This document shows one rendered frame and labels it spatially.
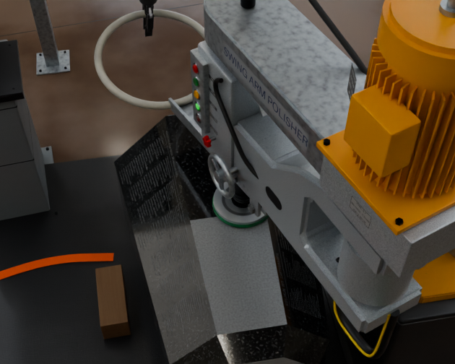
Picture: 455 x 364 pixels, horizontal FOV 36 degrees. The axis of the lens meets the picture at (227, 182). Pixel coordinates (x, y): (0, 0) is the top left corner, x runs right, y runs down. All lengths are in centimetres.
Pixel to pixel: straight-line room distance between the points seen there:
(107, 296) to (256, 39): 168
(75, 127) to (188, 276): 181
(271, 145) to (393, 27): 80
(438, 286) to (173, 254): 92
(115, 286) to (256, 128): 140
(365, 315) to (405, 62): 81
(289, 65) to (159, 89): 249
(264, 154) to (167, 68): 244
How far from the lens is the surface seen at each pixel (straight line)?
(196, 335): 233
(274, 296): 234
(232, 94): 196
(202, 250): 243
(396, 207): 145
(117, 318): 311
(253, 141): 199
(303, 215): 187
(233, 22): 188
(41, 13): 421
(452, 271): 255
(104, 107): 412
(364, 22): 474
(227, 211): 249
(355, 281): 179
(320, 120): 162
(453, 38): 123
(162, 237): 260
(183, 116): 258
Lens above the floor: 283
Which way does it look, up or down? 50 degrees down
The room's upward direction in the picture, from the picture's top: straight up
